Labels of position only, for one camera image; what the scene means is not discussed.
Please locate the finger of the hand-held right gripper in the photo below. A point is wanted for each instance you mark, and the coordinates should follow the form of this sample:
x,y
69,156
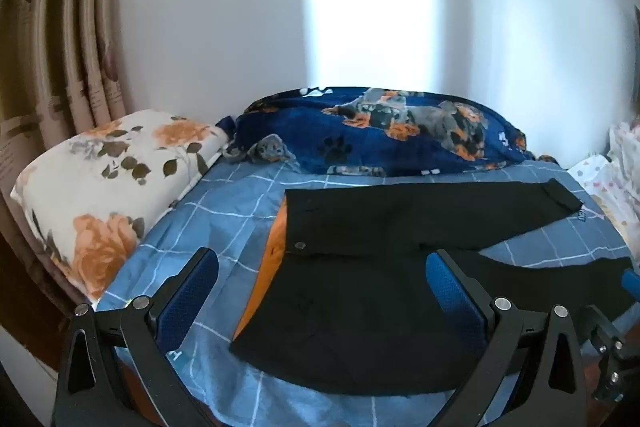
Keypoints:
x,y
607,337
631,281

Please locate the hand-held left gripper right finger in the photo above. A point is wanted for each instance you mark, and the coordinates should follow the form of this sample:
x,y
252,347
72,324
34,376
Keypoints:
x,y
455,297

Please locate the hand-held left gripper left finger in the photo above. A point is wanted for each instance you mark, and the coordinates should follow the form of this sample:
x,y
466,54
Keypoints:
x,y
187,302

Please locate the black pants with orange lining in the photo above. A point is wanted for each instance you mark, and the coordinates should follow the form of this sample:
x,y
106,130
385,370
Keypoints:
x,y
360,297

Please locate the white dotted cloth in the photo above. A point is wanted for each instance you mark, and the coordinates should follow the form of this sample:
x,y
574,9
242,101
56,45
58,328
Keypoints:
x,y
617,187

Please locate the blue checked bed sheet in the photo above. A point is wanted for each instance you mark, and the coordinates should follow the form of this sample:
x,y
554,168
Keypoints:
x,y
210,207

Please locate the white floral pillow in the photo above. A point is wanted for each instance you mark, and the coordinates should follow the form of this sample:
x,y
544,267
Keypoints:
x,y
100,177

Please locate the navy dog print blanket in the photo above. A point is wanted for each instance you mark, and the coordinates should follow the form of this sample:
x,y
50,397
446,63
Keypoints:
x,y
310,132

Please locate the beige patterned curtain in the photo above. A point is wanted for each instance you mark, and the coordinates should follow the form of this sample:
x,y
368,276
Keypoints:
x,y
50,57

